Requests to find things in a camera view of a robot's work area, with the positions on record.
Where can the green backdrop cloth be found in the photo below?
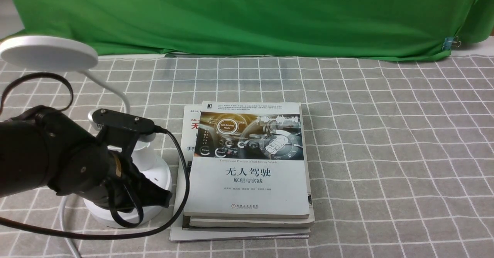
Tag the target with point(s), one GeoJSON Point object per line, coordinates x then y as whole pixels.
{"type": "Point", "coordinates": [390, 30]}

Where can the grey checkered tablecloth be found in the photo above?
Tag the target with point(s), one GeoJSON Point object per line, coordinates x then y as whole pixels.
{"type": "Point", "coordinates": [400, 156]}

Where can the white desk lamp with sockets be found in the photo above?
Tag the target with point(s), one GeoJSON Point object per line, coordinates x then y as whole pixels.
{"type": "Point", "coordinates": [60, 55]}

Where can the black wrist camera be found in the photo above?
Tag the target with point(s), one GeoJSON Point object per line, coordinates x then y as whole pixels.
{"type": "Point", "coordinates": [121, 130]}

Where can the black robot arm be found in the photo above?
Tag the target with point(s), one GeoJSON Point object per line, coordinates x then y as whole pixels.
{"type": "Point", "coordinates": [44, 147]}

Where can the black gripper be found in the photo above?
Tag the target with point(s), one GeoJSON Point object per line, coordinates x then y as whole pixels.
{"type": "Point", "coordinates": [125, 188]}

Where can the bottom white red-title book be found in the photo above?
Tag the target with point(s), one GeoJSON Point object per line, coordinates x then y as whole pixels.
{"type": "Point", "coordinates": [231, 229]}

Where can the blue binder clip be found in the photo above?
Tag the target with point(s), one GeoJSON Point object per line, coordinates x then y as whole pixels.
{"type": "Point", "coordinates": [451, 43]}

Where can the self-driving vehicle textbook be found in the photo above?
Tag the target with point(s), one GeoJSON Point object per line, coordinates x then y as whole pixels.
{"type": "Point", "coordinates": [247, 180]}

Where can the middle white book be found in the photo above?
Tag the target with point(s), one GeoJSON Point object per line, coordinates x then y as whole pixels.
{"type": "Point", "coordinates": [251, 222]}

